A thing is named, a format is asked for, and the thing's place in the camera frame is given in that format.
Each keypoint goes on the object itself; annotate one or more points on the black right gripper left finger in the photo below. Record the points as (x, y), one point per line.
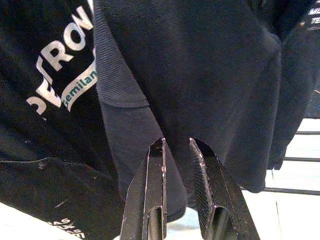
(140, 200)

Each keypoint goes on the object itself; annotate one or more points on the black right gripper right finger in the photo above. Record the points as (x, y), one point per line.
(220, 200)

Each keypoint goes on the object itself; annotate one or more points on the black printed shirt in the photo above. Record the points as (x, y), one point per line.
(200, 75)

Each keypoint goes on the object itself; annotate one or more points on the black metal clothes rack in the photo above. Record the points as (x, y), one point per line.
(307, 159)

